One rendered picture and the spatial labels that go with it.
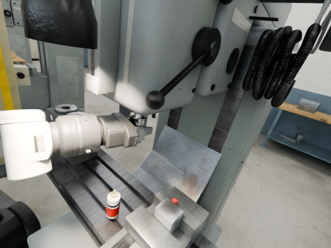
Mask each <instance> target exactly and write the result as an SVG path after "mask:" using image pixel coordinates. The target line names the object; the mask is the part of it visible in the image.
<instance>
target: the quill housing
mask: <svg viewBox="0 0 331 248"><path fill-rule="evenodd" d="M218 2H219V0H121V11H120V26H119V42H118V58H117V74H116V90H115V93H106V94H102V95H104V96H106V97H107V98H109V99H111V100H113V101H115V102H117V103H118V104H120V105H122V106H124V107H126V108H128V109H129V110H131V111H133V112H135V113H137V114H139V115H142V116H148V115H152V114H156V113H160V112H163V111H167V110H171V109H175V108H179V107H183V106H186V105H188V104H189V103H190V102H191V101H192V99H193V96H194V92H195V90H196V89H195V88H196V84H197V81H198V77H199V72H200V69H201V65H199V64H198V65H197V66H196V67H195V68H194V69H193V70H192V71H191V72H190V73H189V74H188V75H187V76H186V77H185V78H184V79H183V80H182V81H181V82H179V83H178V84H177V85H176V86H175V87H174V88H173V89H172V90H171V91H170V92H169V93H168V94H167V95H166V96H165V97H164V98H165V103H164V105H163V107H162V108H160V109H158V110H153V109H150V108H149V107H148V106H147V104H146V101H145V100H146V96H147V94H148V93H149V92H151V91H160V90H161V89H162V88H163V87H164V86H165V85H167V84H168V83H169V82H170V81H171V80H172V79H173V78H174V77H175V76H176V75H178V74H179V73H180V72H181V71H182V70H183V69H184V68H185V67H186V66H187V65H189V64H190V63H191V62H192V61H193V57H192V46H193V42H194V39H195V36H196V35H197V33H198V32H199V31H200V30H201V29H202V28H203V27H210V28H211V27H212V24H213V21H214V17H215V13H216V9H217V6H218Z"/></svg>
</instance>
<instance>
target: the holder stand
mask: <svg viewBox="0 0 331 248"><path fill-rule="evenodd" d="M81 114H87V113H85V112H84V111H82V110H81V109H79V108H78V107H76V106H75V105H71V104H61V105H57V106H55V107H51V108H46V115H47V121H48V123H49V122H54V121H55V119H56V118H57V117H58V116H64V115H81ZM96 156H98V152H94V153H89V154H84V155H77V156H72V157H67V158H65V159H66V160H67V161H68V162H69V163H70V164H71V165H72V166H75V165H77V164H79V163H82V162H84V161H87V160H89V159H91V158H94V157H96Z"/></svg>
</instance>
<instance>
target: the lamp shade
mask: <svg viewBox="0 0 331 248"><path fill-rule="evenodd" d="M20 8H21V14H22V21H23V28H24V34H25V37H26V38H30V39H34V40H38V41H43V42H48V43H53V44H59V45H64V46H71V47H78V48H86V49H97V48H98V23H97V19H96V16H95V12H94V8H93V5H92V1H91V0H21V5H20Z"/></svg>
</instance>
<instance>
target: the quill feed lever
mask: <svg viewBox="0 0 331 248"><path fill-rule="evenodd" d="M220 46H221V34H220V32H219V30H218V29H217V28H210V27H203V28H202V29H201V30H200V31H199V32H198V33H197V35H196V36H195V39H194V42H193V46H192V57H193V61H192V62H191V63H190V64H189V65H187V66H186V67H185V68H184V69H183V70H182V71H181V72H180V73H179V74H178V75H176V76H175V77H174V78H173V79H172V80H171V81H170V82H169V83H168V84H167V85H165V86H164V87H163V88H162V89H161V90H160V91H151V92H149V93H148V94H147V96H146V100H145V101H146V104H147V106H148V107H149V108H150V109H153V110H158V109H160V108H162V107H163V105H164V103H165V98H164V97H165V96H166V95H167V94H168V93H169V92H170V91H171V90H172V89H173V88H174V87H175V86H176V85H177V84H178V83H179V82H181V81H182V80H183V79H184V78H185V77H186V76H187V75H188V74H189V73H190V72H191V71H192V70H193V69H194V68H195V67H196V66H197V65H198V64H199V65H203V66H210V65H211V64H212V63H213V62H214V61H215V60H216V58H217V56H218V53H219V50H220Z"/></svg>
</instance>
